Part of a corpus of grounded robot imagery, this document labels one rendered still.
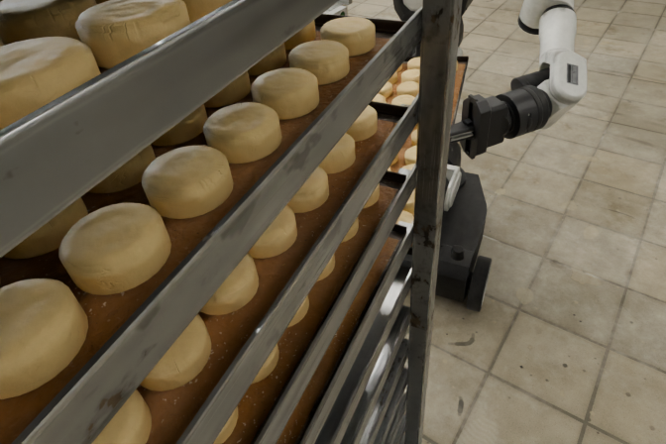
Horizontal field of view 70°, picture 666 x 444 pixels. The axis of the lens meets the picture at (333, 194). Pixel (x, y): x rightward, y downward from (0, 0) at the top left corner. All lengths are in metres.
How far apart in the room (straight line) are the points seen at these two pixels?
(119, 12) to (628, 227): 2.28
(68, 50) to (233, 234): 0.11
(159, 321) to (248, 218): 0.07
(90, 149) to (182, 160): 0.13
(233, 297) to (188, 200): 0.09
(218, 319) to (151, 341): 0.13
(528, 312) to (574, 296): 0.20
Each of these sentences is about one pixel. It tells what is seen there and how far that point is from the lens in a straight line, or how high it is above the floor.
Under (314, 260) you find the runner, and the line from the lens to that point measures 0.34.
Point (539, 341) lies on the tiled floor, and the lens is 1.87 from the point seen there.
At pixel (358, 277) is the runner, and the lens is 0.45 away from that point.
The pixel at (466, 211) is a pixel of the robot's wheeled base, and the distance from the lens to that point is 2.01.
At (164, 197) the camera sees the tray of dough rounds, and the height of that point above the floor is 1.33.
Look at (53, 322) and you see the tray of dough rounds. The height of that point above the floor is 1.33.
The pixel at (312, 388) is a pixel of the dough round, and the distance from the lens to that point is 0.51.
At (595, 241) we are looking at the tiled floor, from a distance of 2.27.
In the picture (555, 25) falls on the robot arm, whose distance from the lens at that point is 1.13.
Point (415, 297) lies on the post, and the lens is 0.72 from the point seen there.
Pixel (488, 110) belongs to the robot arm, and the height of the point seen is 1.04.
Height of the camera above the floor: 1.49
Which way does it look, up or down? 39 degrees down
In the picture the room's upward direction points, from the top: 6 degrees counter-clockwise
